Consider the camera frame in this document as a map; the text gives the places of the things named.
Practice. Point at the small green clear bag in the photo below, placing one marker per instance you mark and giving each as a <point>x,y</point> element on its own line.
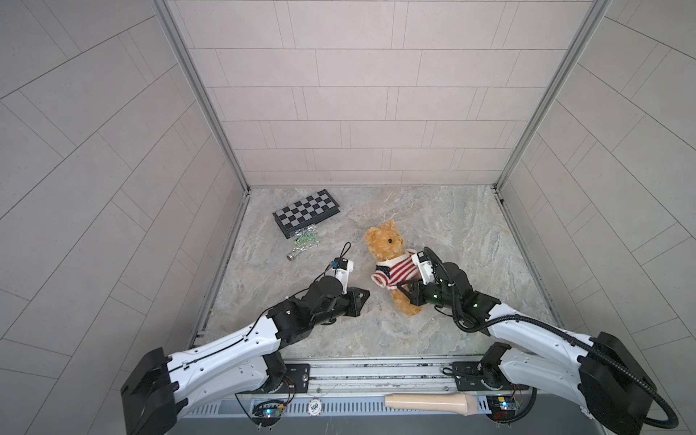
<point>303,239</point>

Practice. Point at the right aluminium corner post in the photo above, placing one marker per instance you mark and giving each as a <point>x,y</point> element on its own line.
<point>588,26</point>

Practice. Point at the brown teddy bear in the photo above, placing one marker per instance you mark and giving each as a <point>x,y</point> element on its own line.
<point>385,242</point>

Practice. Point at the beige cylindrical handle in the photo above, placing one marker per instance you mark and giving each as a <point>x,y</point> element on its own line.
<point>459,403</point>

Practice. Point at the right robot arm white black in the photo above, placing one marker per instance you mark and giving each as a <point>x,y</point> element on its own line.
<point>597,373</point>

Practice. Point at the left aluminium corner post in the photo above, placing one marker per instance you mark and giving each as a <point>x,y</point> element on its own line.
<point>163,12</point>

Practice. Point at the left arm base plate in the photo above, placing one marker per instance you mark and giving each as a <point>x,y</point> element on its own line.
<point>294,379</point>

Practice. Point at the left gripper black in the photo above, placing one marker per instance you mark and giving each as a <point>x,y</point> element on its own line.
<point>353,306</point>

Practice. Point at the aluminium front rail frame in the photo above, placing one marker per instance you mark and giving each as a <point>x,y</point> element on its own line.
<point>352,392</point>

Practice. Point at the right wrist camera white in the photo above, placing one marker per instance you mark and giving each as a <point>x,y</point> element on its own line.
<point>422,259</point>

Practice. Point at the aluminium corner post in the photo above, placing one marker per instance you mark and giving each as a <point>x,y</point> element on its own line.
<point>588,26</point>
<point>163,12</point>

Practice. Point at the red white striped sweater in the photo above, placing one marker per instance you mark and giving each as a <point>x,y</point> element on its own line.
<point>388,274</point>

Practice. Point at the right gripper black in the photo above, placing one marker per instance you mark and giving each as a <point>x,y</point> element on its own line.
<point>416,287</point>

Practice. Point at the left green circuit board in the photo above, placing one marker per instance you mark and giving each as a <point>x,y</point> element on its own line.
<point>268,413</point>

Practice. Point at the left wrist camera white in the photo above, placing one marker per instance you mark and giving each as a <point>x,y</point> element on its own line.
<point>342,267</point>

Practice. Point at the folded black white chessboard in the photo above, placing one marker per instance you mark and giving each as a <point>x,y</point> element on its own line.
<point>306,212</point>

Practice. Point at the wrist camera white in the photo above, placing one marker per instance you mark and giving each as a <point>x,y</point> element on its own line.
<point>422,259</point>
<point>342,267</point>

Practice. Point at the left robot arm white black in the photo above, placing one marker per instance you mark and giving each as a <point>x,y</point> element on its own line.
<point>162,389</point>

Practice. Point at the green circuit board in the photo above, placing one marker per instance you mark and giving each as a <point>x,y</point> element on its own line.
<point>502,407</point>
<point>268,413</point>

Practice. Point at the right green circuit board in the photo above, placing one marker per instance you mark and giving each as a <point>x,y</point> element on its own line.
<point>502,407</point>

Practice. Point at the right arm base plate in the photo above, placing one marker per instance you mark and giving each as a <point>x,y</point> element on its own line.
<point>475,376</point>

